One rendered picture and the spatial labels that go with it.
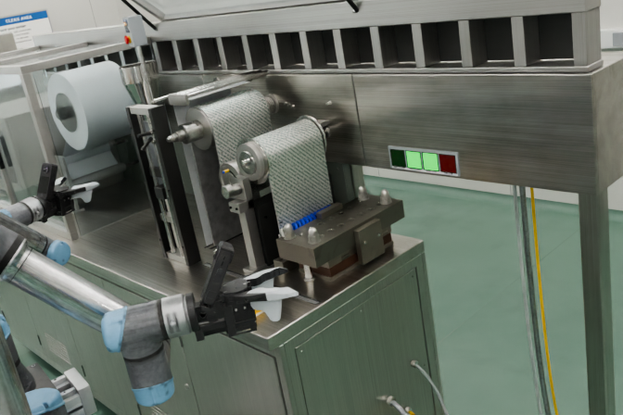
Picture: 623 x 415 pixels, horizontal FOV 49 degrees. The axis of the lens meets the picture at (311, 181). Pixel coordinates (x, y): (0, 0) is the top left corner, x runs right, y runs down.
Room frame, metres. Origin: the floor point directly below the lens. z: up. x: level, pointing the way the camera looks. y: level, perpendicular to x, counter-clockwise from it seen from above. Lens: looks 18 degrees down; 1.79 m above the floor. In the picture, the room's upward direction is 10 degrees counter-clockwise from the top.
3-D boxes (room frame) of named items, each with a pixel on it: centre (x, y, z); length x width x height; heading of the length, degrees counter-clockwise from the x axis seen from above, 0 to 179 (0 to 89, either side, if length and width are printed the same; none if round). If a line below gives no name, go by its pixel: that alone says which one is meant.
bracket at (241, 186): (1.96, 0.22, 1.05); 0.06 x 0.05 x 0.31; 131
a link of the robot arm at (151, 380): (1.13, 0.36, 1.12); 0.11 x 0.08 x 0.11; 8
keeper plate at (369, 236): (1.87, -0.14, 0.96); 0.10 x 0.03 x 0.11; 131
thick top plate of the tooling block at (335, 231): (1.93, -0.07, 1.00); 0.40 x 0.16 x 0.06; 131
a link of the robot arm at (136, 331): (1.11, 0.36, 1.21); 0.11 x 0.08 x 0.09; 98
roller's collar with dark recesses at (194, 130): (2.14, 0.35, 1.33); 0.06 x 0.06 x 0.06; 41
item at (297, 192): (2.00, 0.03, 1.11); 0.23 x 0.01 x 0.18; 131
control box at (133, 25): (2.40, 0.51, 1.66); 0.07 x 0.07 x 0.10; 26
